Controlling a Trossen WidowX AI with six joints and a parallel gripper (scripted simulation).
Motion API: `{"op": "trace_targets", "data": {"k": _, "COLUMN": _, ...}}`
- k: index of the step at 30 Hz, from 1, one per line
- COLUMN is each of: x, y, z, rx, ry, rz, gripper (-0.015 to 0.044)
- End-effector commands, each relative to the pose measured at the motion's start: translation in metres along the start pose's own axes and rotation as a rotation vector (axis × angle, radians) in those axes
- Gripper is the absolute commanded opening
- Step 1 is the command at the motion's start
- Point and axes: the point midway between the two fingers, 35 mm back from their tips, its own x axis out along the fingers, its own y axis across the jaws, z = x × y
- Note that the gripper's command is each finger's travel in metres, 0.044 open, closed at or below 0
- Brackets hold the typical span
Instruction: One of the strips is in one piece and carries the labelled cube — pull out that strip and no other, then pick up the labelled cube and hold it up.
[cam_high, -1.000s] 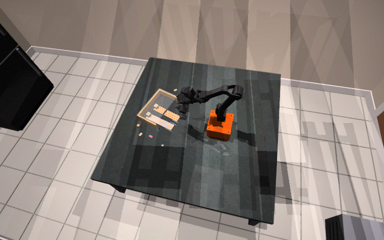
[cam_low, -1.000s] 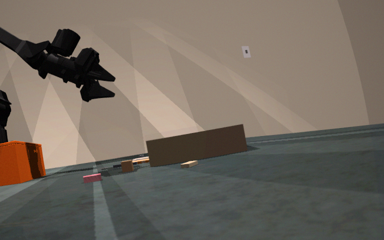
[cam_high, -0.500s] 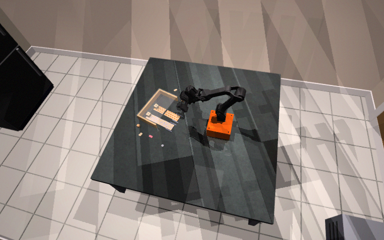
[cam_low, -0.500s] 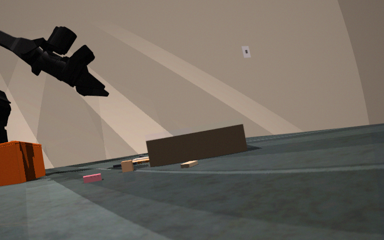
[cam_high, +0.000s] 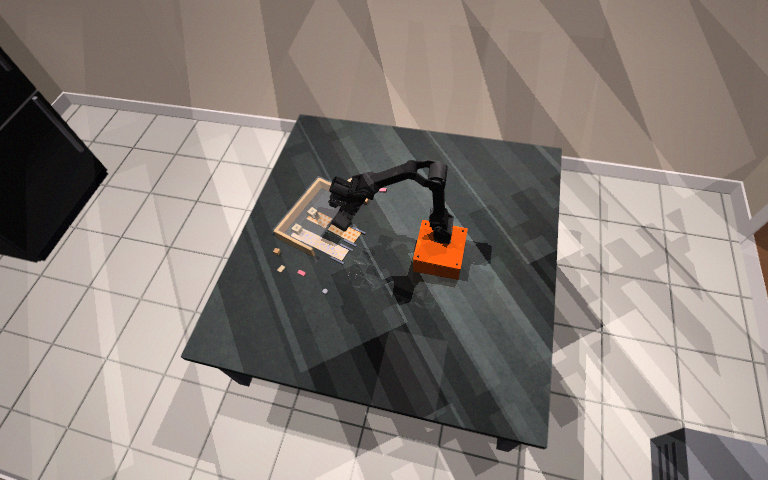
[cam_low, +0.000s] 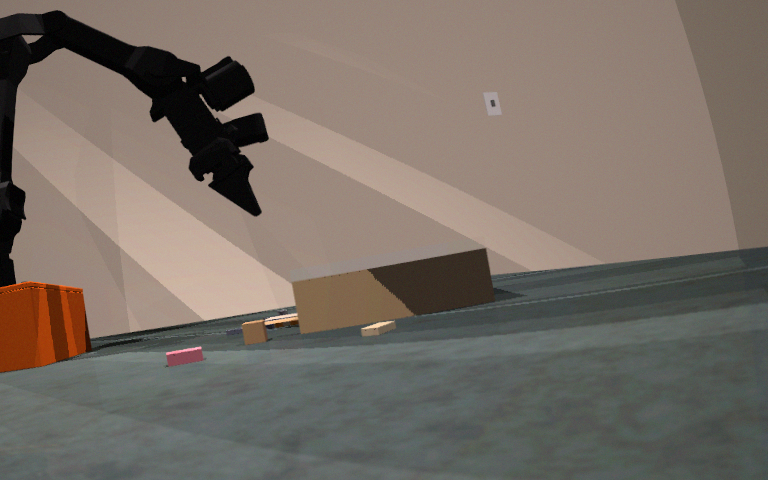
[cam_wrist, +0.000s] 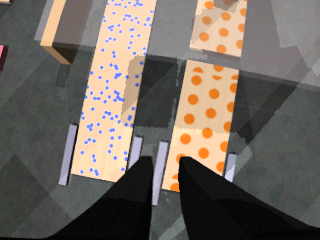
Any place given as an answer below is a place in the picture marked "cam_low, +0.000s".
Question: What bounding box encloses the peach strip with orange dots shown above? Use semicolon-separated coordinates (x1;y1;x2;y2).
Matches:
264;317;299;328

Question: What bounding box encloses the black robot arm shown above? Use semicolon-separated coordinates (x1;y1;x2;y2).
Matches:
0;10;269;287

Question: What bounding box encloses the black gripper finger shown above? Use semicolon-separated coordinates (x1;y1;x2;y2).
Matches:
208;159;261;217
244;164;262;217

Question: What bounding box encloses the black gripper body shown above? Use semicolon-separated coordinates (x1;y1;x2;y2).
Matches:
180;115;254;182

